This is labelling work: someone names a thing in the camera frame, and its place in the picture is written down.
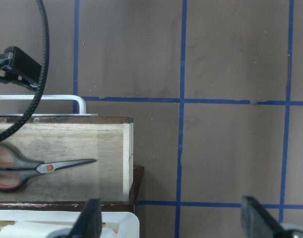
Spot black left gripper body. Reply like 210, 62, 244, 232
0, 46, 42, 91

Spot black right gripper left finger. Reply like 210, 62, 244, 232
69, 198, 102, 238

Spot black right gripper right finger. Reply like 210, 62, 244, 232
242, 196, 284, 238

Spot wooden drawer with white handle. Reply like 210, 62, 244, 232
0, 94, 134, 202

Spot grey orange handled scissors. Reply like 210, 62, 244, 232
0, 144, 97, 190

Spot white plastic tray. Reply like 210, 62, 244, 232
0, 210, 139, 238

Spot black braided cable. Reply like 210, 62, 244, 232
0, 0, 50, 146

